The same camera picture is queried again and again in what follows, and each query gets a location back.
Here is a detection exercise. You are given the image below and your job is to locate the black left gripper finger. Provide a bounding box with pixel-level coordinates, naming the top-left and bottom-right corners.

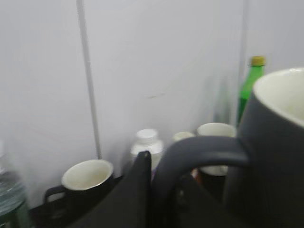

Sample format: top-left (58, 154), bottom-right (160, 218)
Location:
top-left (69, 151), bottom-right (151, 228)

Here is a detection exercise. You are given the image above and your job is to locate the grey ceramic mug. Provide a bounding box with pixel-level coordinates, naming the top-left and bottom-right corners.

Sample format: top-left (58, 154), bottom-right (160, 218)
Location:
top-left (152, 68), bottom-right (304, 228)

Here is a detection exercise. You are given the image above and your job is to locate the yellow paper cup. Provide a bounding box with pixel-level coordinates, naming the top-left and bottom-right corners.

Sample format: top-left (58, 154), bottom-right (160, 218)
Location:
top-left (173, 132), bottom-right (196, 142)

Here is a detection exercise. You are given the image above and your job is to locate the green Sprite bottle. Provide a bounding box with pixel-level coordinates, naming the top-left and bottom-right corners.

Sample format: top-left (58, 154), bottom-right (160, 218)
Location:
top-left (237, 56), bottom-right (266, 127)

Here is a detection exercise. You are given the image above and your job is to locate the black ceramic mug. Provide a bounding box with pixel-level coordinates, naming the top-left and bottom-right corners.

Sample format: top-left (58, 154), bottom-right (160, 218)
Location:
top-left (43, 160), bottom-right (122, 228)

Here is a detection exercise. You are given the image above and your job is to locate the white ceramic mug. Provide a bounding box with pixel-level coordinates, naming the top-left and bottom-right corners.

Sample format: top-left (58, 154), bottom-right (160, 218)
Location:
top-left (197, 123), bottom-right (237, 177)

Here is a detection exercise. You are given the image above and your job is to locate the clear water bottle green label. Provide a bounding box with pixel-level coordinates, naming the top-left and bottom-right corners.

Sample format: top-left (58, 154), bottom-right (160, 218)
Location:
top-left (0, 141), bottom-right (35, 228)

